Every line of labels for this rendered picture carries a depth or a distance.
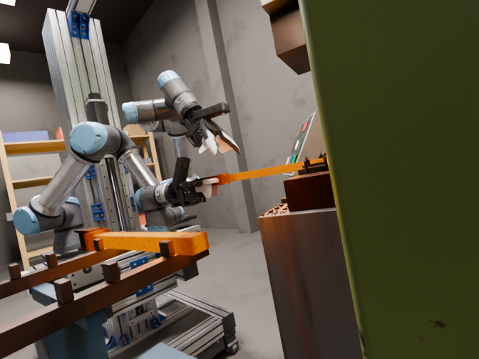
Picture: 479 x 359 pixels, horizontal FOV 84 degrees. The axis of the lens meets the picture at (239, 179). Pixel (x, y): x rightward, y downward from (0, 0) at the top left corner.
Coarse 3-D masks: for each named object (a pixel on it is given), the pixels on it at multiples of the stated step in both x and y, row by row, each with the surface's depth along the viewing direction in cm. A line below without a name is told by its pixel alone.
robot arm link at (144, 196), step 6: (150, 186) 97; (156, 186) 94; (138, 192) 97; (144, 192) 95; (150, 192) 94; (138, 198) 96; (144, 198) 95; (150, 198) 94; (138, 204) 98; (144, 204) 96; (150, 204) 95; (156, 204) 95; (162, 204) 95; (144, 210) 96
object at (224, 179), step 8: (312, 160) 69; (320, 160) 68; (264, 168) 75; (272, 168) 74; (280, 168) 73; (288, 168) 72; (296, 168) 71; (216, 176) 83; (224, 176) 82; (232, 176) 80; (240, 176) 79; (248, 176) 78; (256, 176) 77; (216, 184) 83
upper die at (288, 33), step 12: (288, 12) 62; (276, 24) 63; (288, 24) 62; (300, 24) 61; (276, 36) 63; (288, 36) 62; (300, 36) 61; (276, 48) 64; (288, 48) 62; (300, 48) 62; (288, 60) 68; (300, 60) 70; (300, 72) 79
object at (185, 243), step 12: (84, 228) 60; (96, 228) 55; (108, 228) 55; (84, 240) 58; (108, 240) 48; (120, 240) 45; (132, 240) 42; (144, 240) 40; (156, 240) 38; (180, 240) 34; (192, 240) 33; (204, 240) 35; (180, 252) 35; (192, 252) 33
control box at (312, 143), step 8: (312, 120) 110; (312, 128) 110; (320, 128) 110; (304, 136) 113; (312, 136) 110; (320, 136) 110; (296, 144) 133; (304, 144) 110; (312, 144) 110; (320, 144) 110; (296, 152) 122; (304, 152) 110; (312, 152) 110; (320, 152) 110; (296, 160) 114
